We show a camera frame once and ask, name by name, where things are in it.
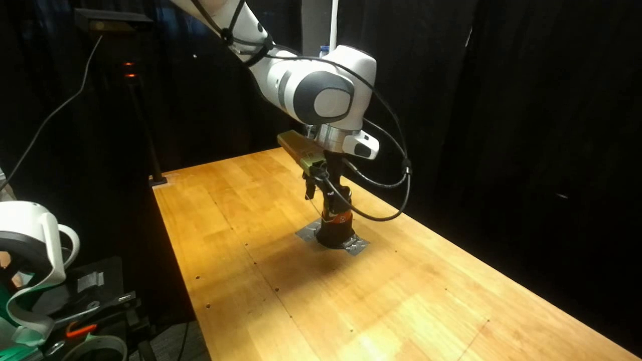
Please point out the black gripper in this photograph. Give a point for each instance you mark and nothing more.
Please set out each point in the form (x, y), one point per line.
(329, 168)

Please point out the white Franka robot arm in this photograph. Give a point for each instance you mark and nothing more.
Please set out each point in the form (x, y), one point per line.
(288, 81)

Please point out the black cup orange label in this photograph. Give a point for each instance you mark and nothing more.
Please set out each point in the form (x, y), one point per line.
(334, 231)

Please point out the grey metal pole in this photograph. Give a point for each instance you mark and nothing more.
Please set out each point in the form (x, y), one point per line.
(334, 23)

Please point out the small grey clip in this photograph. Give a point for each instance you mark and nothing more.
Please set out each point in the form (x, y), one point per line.
(91, 281)

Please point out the orange black clamp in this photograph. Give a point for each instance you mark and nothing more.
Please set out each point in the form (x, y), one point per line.
(81, 329)

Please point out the white VR headset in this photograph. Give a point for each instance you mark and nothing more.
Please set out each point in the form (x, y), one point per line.
(31, 232)

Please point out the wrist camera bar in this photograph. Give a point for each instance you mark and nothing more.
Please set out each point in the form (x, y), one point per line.
(298, 146)

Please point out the grey duct tape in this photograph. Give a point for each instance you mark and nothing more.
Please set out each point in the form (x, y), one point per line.
(358, 244)

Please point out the black camera stand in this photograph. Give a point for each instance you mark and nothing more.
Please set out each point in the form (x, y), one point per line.
(144, 121)

